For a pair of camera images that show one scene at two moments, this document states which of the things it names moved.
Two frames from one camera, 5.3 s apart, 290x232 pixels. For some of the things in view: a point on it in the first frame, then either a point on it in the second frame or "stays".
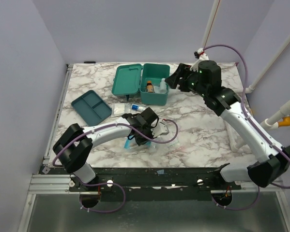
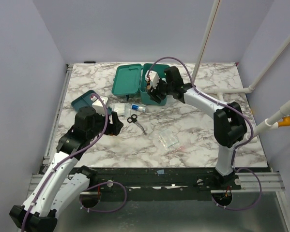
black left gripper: x=139 y=141 → x=114 y=128
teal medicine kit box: x=130 y=79 stays
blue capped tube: x=137 y=107 stays
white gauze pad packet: x=118 y=109 stays
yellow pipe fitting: x=287 y=121 stays
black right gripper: x=181 y=79 → x=155 y=92
